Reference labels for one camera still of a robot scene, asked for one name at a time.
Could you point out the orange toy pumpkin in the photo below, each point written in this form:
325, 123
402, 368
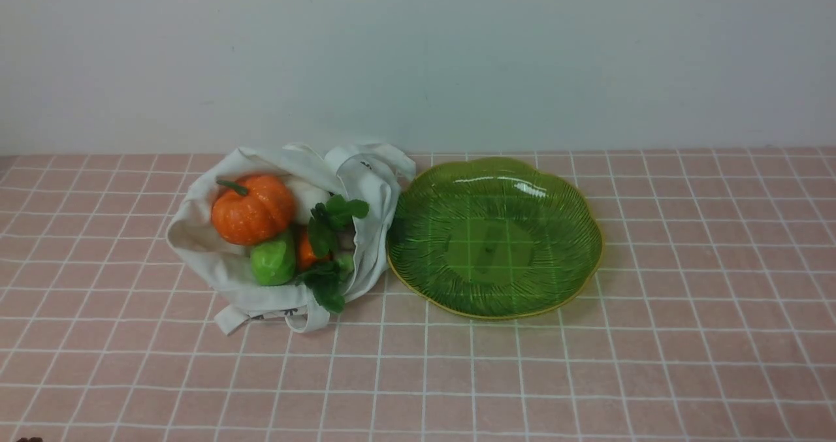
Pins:
252, 209

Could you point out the white cloth tote bag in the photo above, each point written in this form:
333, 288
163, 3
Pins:
366, 172

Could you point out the green glass scalloped plate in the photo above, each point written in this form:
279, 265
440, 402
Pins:
494, 239

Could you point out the white toy garlic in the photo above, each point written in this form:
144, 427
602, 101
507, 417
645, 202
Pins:
307, 196

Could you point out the green leafy toy vegetable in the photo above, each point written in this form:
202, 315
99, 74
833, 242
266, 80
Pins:
328, 280

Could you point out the orange toy carrot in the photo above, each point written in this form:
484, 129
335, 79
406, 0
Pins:
305, 257

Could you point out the green toy pepper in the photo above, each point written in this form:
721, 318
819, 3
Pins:
274, 262

